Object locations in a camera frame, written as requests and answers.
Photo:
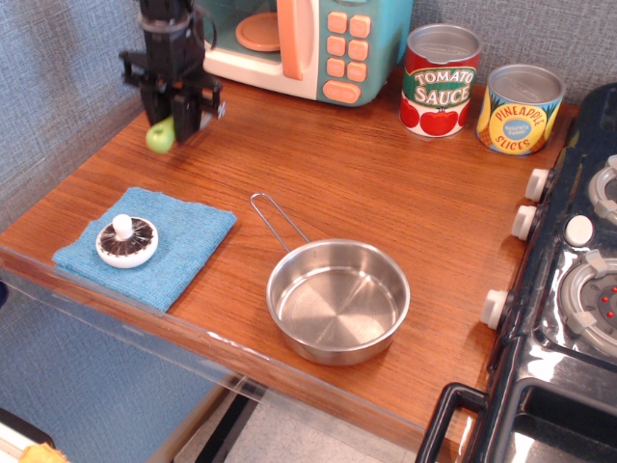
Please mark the pineapple slices can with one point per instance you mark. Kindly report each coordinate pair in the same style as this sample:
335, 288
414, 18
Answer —
519, 108

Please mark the white toy mushroom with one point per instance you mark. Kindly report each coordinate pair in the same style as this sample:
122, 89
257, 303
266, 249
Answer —
127, 242

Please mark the black toy stove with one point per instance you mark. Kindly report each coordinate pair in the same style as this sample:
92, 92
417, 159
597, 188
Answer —
551, 395

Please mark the white stove knob middle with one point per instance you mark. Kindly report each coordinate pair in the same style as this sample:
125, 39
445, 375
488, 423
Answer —
523, 221

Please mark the orange furry object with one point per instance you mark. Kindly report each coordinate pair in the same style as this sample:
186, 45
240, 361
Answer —
42, 453

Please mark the stainless steel pan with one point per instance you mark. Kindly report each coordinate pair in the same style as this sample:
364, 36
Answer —
338, 302

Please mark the green handled grey toy spatula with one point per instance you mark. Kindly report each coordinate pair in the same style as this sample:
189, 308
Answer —
161, 136

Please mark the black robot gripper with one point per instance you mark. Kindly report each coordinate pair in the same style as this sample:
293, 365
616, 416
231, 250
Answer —
170, 76

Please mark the clear acrylic table guard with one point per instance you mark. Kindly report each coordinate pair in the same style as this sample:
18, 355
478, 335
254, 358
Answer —
104, 380

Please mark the toy microwave teal and peach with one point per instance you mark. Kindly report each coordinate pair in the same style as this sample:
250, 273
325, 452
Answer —
339, 52

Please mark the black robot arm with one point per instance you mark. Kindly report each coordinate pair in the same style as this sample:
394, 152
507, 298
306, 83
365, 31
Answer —
170, 10

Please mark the white stove knob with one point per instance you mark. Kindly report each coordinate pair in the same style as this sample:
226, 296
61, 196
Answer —
493, 307
523, 221
536, 184

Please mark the tomato sauce can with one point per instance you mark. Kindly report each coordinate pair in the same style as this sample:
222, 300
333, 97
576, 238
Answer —
439, 75

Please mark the white stove knob lower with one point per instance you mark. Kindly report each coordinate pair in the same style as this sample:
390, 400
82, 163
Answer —
493, 307

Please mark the blue folded cloth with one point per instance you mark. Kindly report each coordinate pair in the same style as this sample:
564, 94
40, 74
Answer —
188, 235

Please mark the white stove knob upper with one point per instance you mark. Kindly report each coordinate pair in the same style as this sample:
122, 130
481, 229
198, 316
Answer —
536, 184

